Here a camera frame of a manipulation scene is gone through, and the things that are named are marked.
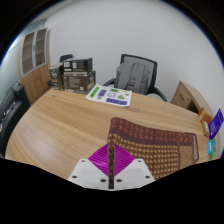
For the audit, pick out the wooden cabinet with glass doors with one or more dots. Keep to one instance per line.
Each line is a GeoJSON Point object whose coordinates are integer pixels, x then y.
{"type": "Point", "coordinates": [33, 78]}

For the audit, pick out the black mesh office chair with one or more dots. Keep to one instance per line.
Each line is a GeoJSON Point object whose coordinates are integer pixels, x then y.
{"type": "Point", "coordinates": [152, 66]}

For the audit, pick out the wooden side drawer unit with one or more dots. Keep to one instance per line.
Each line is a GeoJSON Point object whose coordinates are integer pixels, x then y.
{"type": "Point", "coordinates": [187, 95]}

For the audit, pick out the small black chair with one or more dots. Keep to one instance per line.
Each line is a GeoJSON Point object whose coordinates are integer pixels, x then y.
{"type": "Point", "coordinates": [66, 58]}

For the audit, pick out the black leather armchair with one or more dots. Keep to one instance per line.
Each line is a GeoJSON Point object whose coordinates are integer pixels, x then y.
{"type": "Point", "coordinates": [11, 113]}

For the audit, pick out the flat dark cardboard box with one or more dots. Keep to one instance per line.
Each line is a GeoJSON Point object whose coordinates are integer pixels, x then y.
{"type": "Point", "coordinates": [77, 65]}

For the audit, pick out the white printed paper sheet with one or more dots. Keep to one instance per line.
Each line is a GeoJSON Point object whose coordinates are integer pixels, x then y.
{"type": "Point", "coordinates": [109, 95]}

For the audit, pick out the grey backpack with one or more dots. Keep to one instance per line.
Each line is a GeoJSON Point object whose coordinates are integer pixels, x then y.
{"type": "Point", "coordinates": [133, 76]}

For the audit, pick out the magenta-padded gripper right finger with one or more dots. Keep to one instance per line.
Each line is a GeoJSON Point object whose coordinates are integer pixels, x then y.
{"type": "Point", "coordinates": [123, 161]}

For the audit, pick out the large dark cardboard box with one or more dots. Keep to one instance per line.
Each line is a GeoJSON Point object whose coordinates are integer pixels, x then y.
{"type": "Point", "coordinates": [78, 81]}

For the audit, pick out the brown patterned towel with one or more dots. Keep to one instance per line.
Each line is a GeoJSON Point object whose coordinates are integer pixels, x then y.
{"type": "Point", "coordinates": [156, 146]}

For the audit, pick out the small dark cardboard box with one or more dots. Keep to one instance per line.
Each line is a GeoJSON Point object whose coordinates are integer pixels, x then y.
{"type": "Point", "coordinates": [55, 77]}

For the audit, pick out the orange box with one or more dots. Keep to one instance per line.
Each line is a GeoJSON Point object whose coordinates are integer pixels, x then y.
{"type": "Point", "coordinates": [204, 115]}

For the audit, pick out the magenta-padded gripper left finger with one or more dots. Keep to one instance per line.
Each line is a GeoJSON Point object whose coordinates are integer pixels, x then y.
{"type": "Point", "coordinates": [100, 160]}

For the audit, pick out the purple package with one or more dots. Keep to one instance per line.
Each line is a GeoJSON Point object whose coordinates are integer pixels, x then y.
{"type": "Point", "coordinates": [216, 124]}

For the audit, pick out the small tan box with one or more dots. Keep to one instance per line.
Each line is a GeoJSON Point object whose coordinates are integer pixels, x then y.
{"type": "Point", "coordinates": [205, 128]}

